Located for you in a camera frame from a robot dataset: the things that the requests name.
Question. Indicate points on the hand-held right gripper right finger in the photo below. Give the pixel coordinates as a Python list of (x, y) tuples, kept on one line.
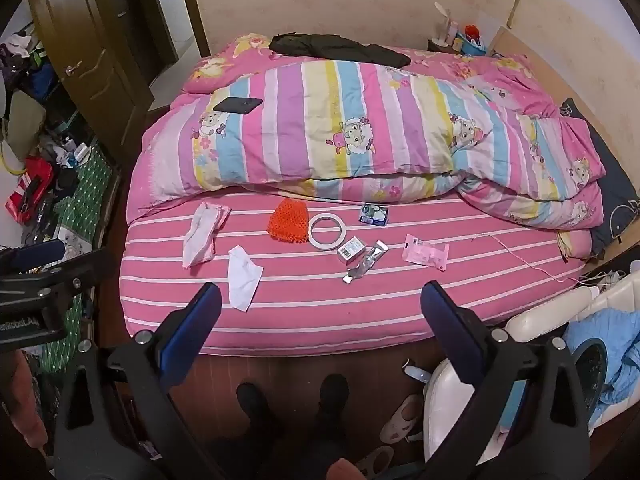
[(450, 325)]

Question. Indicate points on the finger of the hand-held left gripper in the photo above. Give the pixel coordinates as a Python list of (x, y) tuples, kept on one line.
[(85, 270), (30, 255)]

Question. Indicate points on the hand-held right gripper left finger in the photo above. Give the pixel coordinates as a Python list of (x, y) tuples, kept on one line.
[(195, 320)]

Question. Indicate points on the silver foil packet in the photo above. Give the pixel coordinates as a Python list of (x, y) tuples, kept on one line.
[(367, 260)]

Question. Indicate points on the small white medicine box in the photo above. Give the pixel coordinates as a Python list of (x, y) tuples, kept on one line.
[(351, 250)]

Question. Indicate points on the person's left forearm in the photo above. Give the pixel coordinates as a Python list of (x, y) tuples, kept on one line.
[(20, 400)]

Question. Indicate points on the white tissue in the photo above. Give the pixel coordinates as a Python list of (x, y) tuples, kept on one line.
[(242, 280)]

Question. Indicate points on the red bag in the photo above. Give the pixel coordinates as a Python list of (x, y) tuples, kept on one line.
[(27, 190)]

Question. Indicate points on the green patterned cloth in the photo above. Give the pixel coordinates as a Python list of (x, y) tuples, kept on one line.
[(85, 195)]

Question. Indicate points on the pink plastic packet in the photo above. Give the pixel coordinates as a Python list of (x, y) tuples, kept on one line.
[(425, 252)]

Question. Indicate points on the pink and white cloth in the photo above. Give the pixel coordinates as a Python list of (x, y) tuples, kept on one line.
[(200, 235)]

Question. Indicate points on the white chair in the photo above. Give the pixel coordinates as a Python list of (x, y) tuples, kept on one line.
[(550, 310)]

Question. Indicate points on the pink striped mattress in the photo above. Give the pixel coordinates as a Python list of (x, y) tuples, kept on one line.
[(300, 310)]

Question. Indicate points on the white and pink slipper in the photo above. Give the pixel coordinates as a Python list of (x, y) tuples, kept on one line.
[(377, 460), (400, 420)]

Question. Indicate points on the person's left leg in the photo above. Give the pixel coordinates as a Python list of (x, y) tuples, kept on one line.
[(257, 410)]

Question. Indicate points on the person's leg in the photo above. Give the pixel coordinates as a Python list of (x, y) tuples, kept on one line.
[(257, 410), (332, 400)]

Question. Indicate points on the blue and white packet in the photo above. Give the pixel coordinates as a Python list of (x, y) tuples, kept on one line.
[(374, 213)]

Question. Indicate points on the orange mesh net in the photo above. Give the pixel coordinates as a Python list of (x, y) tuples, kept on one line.
[(289, 220)]

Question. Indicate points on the person's right leg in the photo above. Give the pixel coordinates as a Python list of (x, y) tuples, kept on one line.
[(332, 400)]

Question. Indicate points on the white tape roll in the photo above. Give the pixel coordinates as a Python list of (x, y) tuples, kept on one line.
[(312, 240)]

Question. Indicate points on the light blue cloth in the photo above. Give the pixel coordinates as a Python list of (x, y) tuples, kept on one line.
[(610, 340)]

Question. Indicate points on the pile of clothes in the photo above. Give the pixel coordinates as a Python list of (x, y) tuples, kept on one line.
[(20, 55)]

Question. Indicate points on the dark whale print pillow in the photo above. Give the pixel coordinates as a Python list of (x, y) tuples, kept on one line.
[(615, 190)]

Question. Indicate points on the black phone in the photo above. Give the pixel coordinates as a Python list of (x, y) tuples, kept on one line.
[(237, 104)]

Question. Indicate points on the brown wooden door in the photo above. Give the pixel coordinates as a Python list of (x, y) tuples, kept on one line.
[(85, 25)]

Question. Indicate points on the striped cartoon sheep quilt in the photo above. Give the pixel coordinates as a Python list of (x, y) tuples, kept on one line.
[(325, 110)]

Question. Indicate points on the blue box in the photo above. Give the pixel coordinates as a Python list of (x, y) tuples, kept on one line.
[(474, 45)]

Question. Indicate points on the white bottle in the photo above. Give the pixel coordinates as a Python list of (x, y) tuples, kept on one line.
[(453, 32)]

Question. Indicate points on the dark green garment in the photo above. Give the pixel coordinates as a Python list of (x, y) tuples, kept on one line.
[(330, 46)]

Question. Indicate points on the small white fan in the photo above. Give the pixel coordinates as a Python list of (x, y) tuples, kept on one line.
[(442, 12)]

